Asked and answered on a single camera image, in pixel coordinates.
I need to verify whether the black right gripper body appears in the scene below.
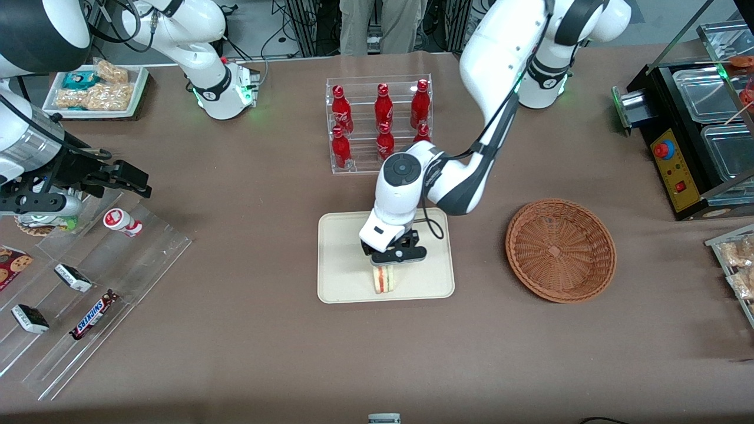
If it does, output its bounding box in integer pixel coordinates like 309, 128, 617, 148
40, 146, 120, 196

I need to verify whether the triangular sandwich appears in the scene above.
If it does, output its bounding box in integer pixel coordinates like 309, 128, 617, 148
371, 265, 398, 294

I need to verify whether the beige plastic tray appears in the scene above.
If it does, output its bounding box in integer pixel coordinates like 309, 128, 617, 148
317, 207, 456, 304

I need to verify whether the white snack tray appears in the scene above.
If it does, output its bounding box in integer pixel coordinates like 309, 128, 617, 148
42, 64, 150, 121

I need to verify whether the brown wicker basket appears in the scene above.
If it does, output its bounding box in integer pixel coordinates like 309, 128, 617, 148
505, 198, 617, 304

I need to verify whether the grey tray with bread packs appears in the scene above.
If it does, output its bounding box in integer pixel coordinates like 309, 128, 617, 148
705, 224, 754, 330

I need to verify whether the red white yogurt bottle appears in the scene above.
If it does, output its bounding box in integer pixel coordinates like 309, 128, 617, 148
103, 208, 144, 238

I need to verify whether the green white packet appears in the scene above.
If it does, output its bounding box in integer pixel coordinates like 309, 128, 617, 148
37, 214, 79, 232

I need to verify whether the clear acrylic bottle rack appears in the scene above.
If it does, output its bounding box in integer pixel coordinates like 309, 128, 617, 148
325, 74, 434, 175

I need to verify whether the clear acrylic tiered shelf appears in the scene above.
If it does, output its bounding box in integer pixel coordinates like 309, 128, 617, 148
0, 188, 194, 402

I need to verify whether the large rice cracker pack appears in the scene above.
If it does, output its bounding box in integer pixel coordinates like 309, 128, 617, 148
55, 82, 135, 113

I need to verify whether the small wicker coaster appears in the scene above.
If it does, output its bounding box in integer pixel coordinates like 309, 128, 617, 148
15, 219, 58, 237

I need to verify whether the teal snack packet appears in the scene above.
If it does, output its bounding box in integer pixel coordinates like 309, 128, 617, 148
62, 71, 98, 91

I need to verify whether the small rice cracker pack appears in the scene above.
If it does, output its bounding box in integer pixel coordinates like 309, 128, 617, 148
94, 59, 130, 85

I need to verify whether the black white snack pack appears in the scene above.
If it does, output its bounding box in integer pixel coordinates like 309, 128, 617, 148
12, 304, 51, 335
54, 263, 94, 293

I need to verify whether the chocolate chip cookie package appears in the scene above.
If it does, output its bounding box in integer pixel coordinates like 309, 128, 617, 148
0, 246, 35, 292

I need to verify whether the snickers chocolate bar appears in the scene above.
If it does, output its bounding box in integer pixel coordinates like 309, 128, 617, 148
70, 290, 119, 341

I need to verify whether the person in khaki trousers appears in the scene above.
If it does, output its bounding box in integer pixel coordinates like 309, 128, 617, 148
339, 0, 426, 57

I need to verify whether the black food warmer appliance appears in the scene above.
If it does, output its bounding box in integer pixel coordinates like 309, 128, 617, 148
611, 21, 754, 222

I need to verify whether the clear plastic food container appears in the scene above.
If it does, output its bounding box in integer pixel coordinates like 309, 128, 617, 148
701, 124, 754, 184
672, 67, 740, 125

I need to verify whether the wrapped bread pack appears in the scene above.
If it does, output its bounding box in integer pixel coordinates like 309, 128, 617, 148
717, 236, 754, 269
728, 268, 754, 301

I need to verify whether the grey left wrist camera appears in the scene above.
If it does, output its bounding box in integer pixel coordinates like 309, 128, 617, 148
370, 231, 427, 267

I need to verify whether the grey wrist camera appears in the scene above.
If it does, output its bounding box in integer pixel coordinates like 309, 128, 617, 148
0, 191, 84, 218
370, 231, 427, 267

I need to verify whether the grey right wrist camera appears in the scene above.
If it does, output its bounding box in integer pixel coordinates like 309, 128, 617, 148
0, 191, 84, 218

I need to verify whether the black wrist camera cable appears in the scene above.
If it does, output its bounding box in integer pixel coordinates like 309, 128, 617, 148
412, 88, 520, 240

